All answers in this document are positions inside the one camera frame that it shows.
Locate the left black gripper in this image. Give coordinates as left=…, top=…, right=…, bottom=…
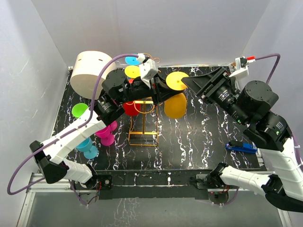
left=117, top=72, right=183, bottom=106

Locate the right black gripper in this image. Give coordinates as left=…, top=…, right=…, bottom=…
left=182, top=67, right=249, bottom=126

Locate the orange wine glass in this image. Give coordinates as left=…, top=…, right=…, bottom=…
left=164, top=71, right=188, bottom=119
left=125, top=65, right=141, bottom=79

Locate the red wine glass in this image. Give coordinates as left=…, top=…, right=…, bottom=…
left=123, top=79, right=141, bottom=116

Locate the blue wine glass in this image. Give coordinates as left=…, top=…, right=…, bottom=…
left=76, top=137, right=98, bottom=159
left=125, top=56, right=140, bottom=66

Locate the magenta wine glass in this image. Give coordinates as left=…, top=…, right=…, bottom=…
left=95, top=126, right=115, bottom=146
left=109, top=121, right=117, bottom=131

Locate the magenta wine glass front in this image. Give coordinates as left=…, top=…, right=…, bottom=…
left=95, top=126, right=115, bottom=146

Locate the green wine glass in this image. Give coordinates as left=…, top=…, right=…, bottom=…
left=71, top=103, right=89, bottom=118

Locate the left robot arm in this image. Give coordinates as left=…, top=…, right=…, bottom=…
left=30, top=70, right=180, bottom=189

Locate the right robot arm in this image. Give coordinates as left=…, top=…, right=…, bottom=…
left=182, top=67, right=303, bottom=212

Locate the white cylindrical container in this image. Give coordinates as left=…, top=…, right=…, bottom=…
left=70, top=51, right=112, bottom=99

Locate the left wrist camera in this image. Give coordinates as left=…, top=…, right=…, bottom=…
left=137, top=53, right=158, bottom=88

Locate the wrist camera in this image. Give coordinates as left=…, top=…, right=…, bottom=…
left=137, top=53, right=158, bottom=88
left=229, top=56, right=256, bottom=81

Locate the gold wire glass rack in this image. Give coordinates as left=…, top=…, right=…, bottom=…
left=127, top=52, right=161, bottom=146

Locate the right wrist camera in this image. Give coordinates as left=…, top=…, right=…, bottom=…
left=229, top=56, right=256, bottom=81

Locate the blue handled tool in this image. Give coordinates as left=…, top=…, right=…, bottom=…
left=225, top=140, right=258, bottom=154

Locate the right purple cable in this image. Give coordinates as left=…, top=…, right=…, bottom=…
left=254, top=53, right=303, bottom=171

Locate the purple cable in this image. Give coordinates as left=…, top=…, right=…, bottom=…
left=7, top=53, right=140, bottom=195
left=254, top=53, right=303, bottom=171

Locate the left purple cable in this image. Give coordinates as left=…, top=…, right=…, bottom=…
left=7, top=53, right=140, bottom=195

